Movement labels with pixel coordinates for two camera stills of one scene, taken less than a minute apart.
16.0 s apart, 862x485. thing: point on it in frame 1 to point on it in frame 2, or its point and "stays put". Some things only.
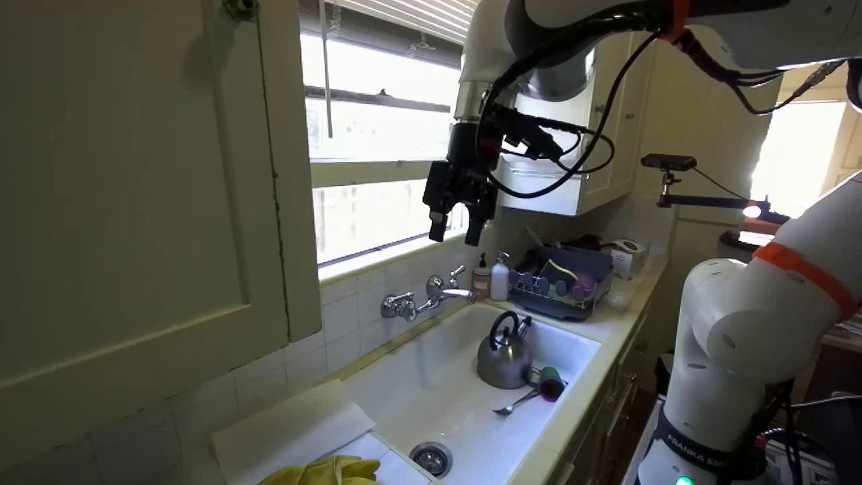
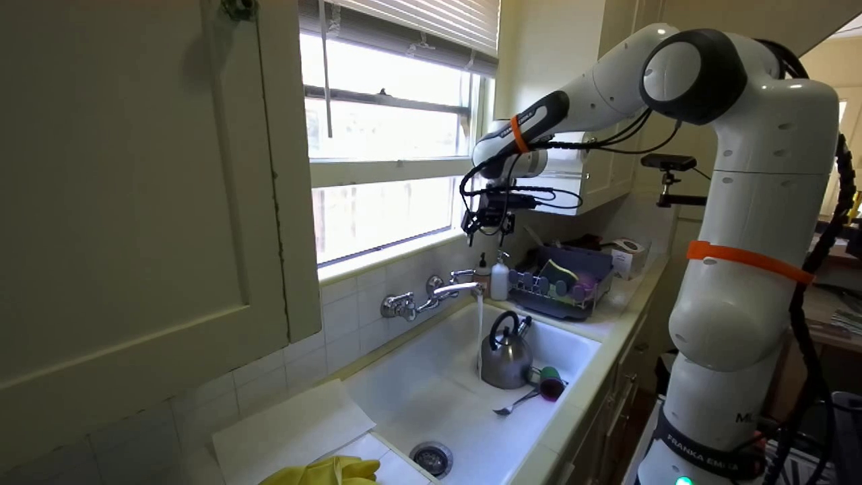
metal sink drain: [435, 460] stays put
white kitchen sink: [435, 414] stays put
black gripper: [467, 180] to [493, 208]
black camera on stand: [677, 163] stays put
